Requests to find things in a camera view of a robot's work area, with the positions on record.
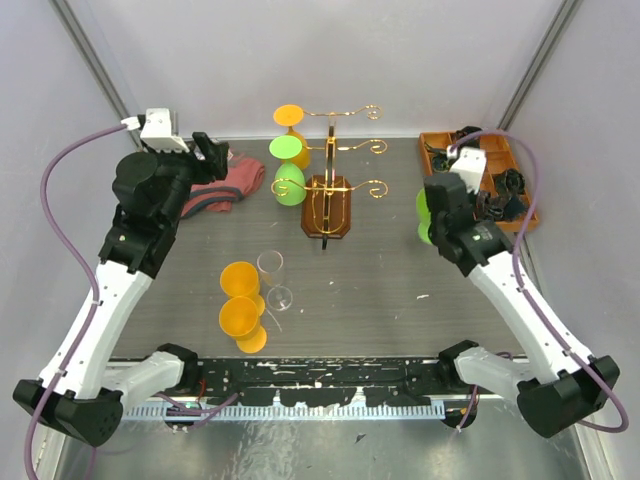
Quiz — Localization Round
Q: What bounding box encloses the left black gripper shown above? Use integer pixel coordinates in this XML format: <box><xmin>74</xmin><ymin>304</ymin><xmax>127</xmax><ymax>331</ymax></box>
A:
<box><xmin>143</xmin><ymin>132</ymin><xmax>231</xmax><ymax>228</ymax></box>

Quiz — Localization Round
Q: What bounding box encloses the green goblet front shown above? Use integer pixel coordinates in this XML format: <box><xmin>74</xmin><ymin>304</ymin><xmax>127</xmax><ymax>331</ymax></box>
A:
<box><xmin>269</xmin><ymin>135</ymin><xmax>307</xmax><ymax>206</ymax></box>

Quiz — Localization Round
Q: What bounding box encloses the green goblet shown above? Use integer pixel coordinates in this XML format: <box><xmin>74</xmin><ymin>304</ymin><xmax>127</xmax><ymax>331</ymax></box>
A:
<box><xmin>269</xmin><ymin>135</ymin><xmax>307</xmax><ymax>206</ymax></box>
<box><xmin>416</xmin><ymin>189</ymin><xmax>432</xmax><ymax>245</ymax></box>

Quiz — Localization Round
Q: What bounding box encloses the orange goblet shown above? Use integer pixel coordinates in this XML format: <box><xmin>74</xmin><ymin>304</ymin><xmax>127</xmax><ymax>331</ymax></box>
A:
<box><xmin>219</xmin><ymin>297</ymin><xmax>268</xmax><ymax>354</ymax></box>
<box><xmin>273</xmin><ymin>104</ymin><xmax>311</xmax><ymax>170</ymax></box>
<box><xmin>220</xmin><ymin>261</ymin><xmax>266</xmax><ymax>316</ymax></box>

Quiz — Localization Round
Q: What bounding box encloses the clear wine glass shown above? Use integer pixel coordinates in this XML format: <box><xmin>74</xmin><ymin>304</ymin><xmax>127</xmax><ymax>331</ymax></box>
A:
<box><xmin>256</xmin><ymin>250</ymin><xmax>293</xmax><ymax>311</ymax></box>

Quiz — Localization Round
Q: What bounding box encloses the gold wine glass rack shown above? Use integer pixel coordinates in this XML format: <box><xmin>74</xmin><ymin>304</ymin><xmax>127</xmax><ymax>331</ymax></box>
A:
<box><xmin>300</xmin><ymin>104</ymin><xmax>389</xmax><ymax>248</ymax></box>

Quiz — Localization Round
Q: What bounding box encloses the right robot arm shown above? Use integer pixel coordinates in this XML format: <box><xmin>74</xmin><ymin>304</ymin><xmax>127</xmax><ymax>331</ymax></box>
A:
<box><xmin>424</xmin><ymin>173</ymin><xmax>620</xmax><ymax>438</ymax></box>

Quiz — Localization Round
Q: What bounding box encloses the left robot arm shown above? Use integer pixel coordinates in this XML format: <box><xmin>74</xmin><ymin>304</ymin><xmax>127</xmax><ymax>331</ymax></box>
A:
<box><xmin>13</xmin><ymin>132</ymin><xmax>229</xmax><ymax>447</ymax></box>

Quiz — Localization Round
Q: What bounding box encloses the red cloth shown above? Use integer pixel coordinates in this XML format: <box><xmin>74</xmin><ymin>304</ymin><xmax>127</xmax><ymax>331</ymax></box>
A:
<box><xmin>181</xmin><ymin>156</ymin><xmax>265</xmax><ymax>219</ymax></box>

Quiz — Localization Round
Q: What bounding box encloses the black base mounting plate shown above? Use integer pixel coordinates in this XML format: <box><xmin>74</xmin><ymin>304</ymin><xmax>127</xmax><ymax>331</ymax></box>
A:
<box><xmin>163</xmin><ymin>357</ymin><xmax>473</xmax><ymax>408</ymax></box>

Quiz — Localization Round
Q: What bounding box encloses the wooden compartment tray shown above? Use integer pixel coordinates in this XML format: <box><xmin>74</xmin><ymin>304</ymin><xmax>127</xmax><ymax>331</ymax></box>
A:
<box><xmin>419</xmin><ymin>126</ymin><xmax>532</xmax><ymax>233</ymax></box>

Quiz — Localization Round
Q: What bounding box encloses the black rolled item in tray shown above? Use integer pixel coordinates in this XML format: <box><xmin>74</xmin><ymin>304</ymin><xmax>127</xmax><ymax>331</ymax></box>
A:
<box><xmin>493</xmin><ymin>168</ymin><xmax>526</xmax><ymax>196</ymax></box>

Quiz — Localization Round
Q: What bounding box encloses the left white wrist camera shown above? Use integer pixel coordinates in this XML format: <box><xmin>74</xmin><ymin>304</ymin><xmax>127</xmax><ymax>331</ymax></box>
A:
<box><xmin>120</xmin><ymin>108</ymin><xmax>189</xmax><ymax>153</ymax></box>

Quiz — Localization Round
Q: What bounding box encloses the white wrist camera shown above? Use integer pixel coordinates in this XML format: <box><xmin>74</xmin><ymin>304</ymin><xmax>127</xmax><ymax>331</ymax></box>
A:
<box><xmin>120</xmin><ymin>108</ymin><xmax>189</xmax><ymax>153</ymax></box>
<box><xmin>446</xmin><ymin>145</ymin><xmax>487</xmax><ymax>194</ymax></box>

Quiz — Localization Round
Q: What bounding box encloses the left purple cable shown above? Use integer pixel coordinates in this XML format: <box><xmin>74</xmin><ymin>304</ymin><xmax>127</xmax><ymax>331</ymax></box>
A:
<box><xmin>22</xmin><ymin>124</ymin><xmax>146</xmax><ymax>480</ymax></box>

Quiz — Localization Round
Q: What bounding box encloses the purple cable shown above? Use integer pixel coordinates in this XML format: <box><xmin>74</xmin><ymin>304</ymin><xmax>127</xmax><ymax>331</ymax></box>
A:
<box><xmin>22</xmin><ymin>124</ymin><xmax>146</xmax><ymax>480</ymax></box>
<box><xmin>447</xmin><ymin>129</ymin><xmax>630</xmax><ymax>432</ymax></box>

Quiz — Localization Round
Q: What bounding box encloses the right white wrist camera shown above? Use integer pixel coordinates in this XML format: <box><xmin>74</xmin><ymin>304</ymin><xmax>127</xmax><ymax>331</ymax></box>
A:
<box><xmin>446</xmin><ymin>145</ymin><xmax>487</xmax><ymax>194</ymax></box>

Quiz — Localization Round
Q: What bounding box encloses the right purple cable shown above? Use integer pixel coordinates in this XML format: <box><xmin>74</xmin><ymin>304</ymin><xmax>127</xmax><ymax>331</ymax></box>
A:
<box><xmin>447</xmin><ymin>129</ymin><xmax>630</xmax><ymax>432</ymax></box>

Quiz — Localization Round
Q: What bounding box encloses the grey cable duct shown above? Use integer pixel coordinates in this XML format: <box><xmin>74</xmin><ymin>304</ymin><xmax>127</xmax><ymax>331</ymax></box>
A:
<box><xmin>123</xmin><ymin>400</ymin><xmax>445</xmax><ymax>423</ymax></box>

